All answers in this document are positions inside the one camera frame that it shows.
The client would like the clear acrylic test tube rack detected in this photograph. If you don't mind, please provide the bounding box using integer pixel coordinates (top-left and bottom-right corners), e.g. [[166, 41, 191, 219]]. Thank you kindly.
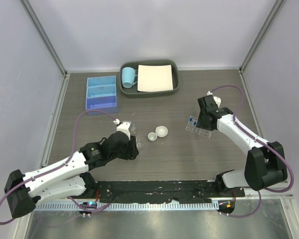
[[185, 116, 212, 138]]

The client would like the clear glass beaker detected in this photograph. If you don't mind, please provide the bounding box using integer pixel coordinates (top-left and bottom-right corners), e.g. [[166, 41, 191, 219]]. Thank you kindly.
[[136, 135, 147, 149]]

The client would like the small white porcelain crucible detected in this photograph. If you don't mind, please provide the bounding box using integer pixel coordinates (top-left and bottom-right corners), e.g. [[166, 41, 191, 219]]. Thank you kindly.
[[148, 132, 157, 142]]

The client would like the large white porcelain dish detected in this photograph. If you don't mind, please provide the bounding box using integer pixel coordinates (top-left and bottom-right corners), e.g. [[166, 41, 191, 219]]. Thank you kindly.
[[155, 125, 168, 137]]

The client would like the blue three-compartment organizer box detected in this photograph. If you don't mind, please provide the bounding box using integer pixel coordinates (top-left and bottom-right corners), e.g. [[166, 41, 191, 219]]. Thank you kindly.
[[85, 76, 119, 114]]

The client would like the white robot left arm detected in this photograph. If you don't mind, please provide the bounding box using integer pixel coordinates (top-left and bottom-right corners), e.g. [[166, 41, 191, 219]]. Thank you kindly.
[[4, 131, 139, 219]]

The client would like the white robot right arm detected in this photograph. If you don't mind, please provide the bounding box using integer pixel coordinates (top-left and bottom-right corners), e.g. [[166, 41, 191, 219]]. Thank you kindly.
[[196, 95, 288, 197]]

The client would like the clear glass jar with lid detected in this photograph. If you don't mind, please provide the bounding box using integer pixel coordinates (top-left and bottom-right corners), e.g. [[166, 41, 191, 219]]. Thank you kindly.
[[129, 124, 137, 133]]

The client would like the dark green plastic tray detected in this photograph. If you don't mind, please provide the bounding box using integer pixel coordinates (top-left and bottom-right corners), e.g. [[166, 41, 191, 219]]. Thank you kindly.
[[118, 59, 179, 98]]

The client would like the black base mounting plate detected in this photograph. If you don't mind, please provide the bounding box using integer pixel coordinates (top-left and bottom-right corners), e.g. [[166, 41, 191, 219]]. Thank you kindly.
[[67, 179, 246, 205]]

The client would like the light blue mug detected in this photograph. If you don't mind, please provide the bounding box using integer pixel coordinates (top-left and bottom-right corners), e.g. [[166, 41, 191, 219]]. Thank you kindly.
[[121, 67, 137, 89]]

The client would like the white square plate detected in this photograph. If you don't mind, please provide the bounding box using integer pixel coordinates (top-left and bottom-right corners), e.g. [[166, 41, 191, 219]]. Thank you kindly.
[[137, 65, 173, 92]]

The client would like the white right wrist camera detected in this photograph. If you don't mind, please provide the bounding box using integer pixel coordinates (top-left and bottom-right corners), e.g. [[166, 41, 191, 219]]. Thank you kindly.
[[206, 91, 221, 107]]

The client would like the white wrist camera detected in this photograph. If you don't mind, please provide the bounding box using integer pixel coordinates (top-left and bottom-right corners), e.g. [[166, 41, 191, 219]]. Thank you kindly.
[[113, 119, 132, 139], [206, 91, 221, 107]]

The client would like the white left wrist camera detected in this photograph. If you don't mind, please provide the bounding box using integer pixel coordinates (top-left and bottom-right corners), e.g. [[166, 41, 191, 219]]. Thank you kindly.
[[113, 119, 132, 139]]

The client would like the white slotted cable duct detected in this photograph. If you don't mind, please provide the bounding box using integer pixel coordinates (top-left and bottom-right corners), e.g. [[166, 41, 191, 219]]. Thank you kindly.
[[35, 200, 219, 211]]

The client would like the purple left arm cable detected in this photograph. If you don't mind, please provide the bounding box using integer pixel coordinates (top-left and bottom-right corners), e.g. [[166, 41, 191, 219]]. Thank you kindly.
[[0, 110, 119, 225]]

